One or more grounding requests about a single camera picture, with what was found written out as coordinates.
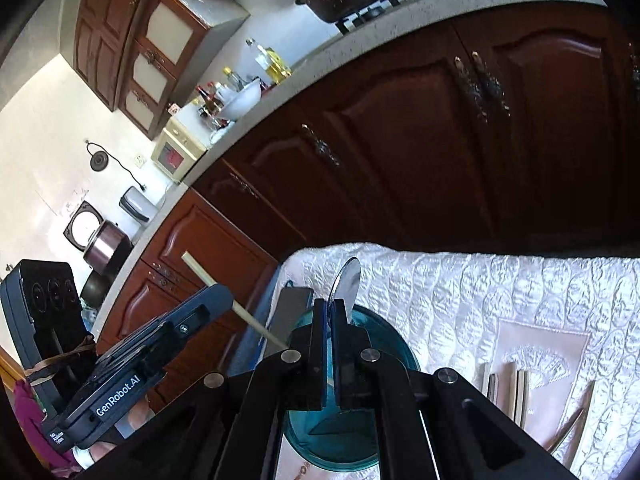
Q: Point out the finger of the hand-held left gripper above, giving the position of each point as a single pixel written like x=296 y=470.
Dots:
x=210 y=302

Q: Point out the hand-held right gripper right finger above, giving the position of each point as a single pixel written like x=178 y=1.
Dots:
x=341 y=360

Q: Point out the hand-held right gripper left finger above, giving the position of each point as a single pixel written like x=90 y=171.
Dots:
x=327 y=350

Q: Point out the metal spoon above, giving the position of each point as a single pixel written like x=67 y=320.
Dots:
x=347 y=280

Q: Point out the blue glass cup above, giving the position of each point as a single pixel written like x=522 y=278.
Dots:
x=320 y=447

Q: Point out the person's left forearm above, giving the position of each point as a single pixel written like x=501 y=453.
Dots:
x=40 y=425

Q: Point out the person's left hand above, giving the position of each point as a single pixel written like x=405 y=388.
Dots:
x=135 y=412

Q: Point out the black pot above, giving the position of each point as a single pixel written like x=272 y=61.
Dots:
x=95 y=290

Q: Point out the rice cooker with open lid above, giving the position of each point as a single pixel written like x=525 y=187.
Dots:
x=105 y=250

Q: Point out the grey small appliance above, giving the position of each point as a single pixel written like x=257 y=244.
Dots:
x=136 y=205

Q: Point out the white quilted cloth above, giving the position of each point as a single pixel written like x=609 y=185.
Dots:
x=450 y=300

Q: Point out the cream microwave oven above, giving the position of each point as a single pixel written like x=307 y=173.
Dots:
x=175 y=152

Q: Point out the white rag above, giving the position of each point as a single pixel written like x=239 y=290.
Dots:
x=220 y=135

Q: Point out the dark sauce bottle red label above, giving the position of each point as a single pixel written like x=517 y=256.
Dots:
x=207 y=102

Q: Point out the white bowl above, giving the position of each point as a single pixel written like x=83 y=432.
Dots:
x=242 y=102

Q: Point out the yellow cap bottle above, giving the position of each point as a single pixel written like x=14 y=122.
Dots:
x=232 y=77

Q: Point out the brown wooden base cabinets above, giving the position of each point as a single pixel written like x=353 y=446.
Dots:
x=400 y=135

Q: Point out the brown wooden chopstick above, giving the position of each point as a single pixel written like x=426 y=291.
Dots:
x=565 y=430

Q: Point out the yellow oil bottle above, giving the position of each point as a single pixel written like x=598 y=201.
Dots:
x=277 y=67

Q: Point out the white wall socket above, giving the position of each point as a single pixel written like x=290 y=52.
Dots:
x=140 y=160

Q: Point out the frosted panel wall cabinet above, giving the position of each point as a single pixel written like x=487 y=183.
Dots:
x=165 y=45

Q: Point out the brown wooden wall cabinet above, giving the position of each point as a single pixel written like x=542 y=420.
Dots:
x=105 y=25

